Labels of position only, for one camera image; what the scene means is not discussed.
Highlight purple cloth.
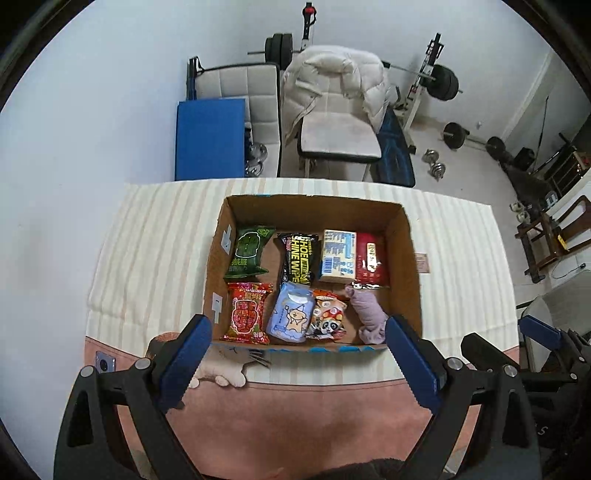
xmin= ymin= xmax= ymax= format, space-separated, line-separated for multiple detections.
xmin=345 ymin=285 xmax=389 ymax=345

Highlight orange panda snack bag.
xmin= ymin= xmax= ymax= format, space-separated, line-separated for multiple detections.
xmin=305 ymin=290 xmax=346 ymax=341

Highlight dark red pouch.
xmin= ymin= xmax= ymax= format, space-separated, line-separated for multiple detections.
xmin=356 ymin=232 xmax=389 ymax=287

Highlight light blue tissue pack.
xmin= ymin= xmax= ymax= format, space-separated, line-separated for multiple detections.
xmin=266 ymin=282 xmax=315 ymax=344

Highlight yellow blue tissue pack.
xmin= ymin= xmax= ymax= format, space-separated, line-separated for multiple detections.
xmin=320 ymin=229 xmax=356 ymax=284

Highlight red snack bag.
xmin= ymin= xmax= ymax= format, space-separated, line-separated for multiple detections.
xmin=221 ymin=282 xmax=273 ymax=345

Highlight black shoe shine wipes pack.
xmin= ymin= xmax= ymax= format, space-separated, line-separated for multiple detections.
xmin=277 ymin=232 xmax=320 ymax=286

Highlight green snack bag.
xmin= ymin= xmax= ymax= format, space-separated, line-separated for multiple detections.
xmin=224 ymin=226 xmax=276 ymax=280

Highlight striped tablecloth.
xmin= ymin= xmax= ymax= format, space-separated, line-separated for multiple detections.
xmin=85 ymin=179 xmax=518 ymax=369

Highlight open cardboard box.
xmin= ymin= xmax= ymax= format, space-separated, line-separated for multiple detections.
xmin=203 ymin=193 xmax=424 ymax=353

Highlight chrome dumbbell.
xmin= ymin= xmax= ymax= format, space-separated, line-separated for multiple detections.
xmin=422 ymin=149 xmax=446 ymax=181

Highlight blue black weight bench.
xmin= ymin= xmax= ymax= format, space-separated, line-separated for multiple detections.
xmin=370 ymin=108 xmax=416 ymax=188

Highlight black barbell on floor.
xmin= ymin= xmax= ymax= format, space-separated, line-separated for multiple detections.
xmin=442 ymin=122 xmax=507 ymax=161

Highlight white padded chair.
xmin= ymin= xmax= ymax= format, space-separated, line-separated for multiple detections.
xmin=284 ymin=112 xmax=382 ymax=177

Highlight barbell on rack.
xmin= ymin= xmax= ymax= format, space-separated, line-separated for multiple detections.
xmin=249 ymin=33 xmax=462 ymax=101

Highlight blue folded mat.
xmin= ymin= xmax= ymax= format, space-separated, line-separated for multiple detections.
xmin=174 ymin=98 xmax=245 ymax=181

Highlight white puffer jacket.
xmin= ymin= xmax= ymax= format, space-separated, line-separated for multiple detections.
xmin=280 ymin=61 xmax=391 ymax=141

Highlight white tufted sofa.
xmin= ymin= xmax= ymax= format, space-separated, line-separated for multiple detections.
xmin=175 ymin=57 xmax=281 ymax=180

